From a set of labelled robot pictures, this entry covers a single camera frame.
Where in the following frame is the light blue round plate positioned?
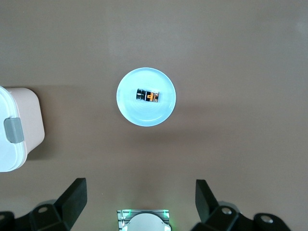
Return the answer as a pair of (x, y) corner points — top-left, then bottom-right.
(116, 67), (177, 127)

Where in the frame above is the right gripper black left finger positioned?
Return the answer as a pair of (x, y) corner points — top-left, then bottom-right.
(0, 178), (87, 231)

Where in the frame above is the right arm silver base plate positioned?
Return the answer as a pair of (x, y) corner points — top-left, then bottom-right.
(116, 208), (172, 231)

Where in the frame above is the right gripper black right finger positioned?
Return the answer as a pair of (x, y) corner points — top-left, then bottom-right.
(192, 179), (291, 231)

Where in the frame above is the white lidded storage box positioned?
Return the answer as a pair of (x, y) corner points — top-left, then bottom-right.
(0, 86), (46, 173)

